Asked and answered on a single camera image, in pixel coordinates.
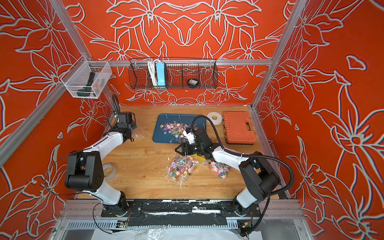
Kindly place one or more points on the clear plastic bin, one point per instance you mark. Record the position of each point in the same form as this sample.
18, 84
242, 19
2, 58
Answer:
77, 75

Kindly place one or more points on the dark teal tray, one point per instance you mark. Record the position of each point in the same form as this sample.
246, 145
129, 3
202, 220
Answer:
168, 132

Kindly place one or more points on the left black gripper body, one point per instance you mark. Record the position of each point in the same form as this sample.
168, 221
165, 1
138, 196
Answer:
132, 126

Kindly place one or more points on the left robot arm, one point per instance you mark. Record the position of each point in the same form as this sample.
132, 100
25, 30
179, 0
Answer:
85, 172

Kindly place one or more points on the candy ziploc bag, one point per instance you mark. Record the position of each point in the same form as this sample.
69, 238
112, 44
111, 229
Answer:
180, 169
220, 169

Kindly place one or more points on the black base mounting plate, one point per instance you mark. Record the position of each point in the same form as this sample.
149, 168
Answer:
186, 213

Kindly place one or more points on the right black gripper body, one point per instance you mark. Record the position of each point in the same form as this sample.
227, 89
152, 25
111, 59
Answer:
197, 147

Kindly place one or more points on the black wire basket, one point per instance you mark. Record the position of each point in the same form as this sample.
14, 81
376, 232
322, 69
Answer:
143, 73

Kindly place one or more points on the orange tool case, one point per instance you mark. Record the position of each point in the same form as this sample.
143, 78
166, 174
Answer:
238, 128

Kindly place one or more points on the white tape roll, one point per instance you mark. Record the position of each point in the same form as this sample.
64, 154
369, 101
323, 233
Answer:
215, 117

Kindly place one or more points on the light blue box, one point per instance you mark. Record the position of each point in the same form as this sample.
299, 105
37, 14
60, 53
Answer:
160, 67

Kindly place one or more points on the middle candy ziploc bag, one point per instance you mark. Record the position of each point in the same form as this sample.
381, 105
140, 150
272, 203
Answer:
180, 169

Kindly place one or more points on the right candy ziploc bag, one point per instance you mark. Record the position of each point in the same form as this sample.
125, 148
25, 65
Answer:
220, 169

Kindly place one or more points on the green black tool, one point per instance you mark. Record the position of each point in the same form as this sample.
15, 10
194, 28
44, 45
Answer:
86, 91

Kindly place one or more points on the clear tape roll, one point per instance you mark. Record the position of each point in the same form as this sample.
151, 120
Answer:
110, 172

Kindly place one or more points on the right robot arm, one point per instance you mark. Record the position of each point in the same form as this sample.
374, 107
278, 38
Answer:
259, 176

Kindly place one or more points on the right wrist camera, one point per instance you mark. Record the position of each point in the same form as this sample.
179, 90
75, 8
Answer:
190, 137

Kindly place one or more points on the poured candy pile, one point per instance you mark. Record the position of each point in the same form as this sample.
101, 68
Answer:
177, 129

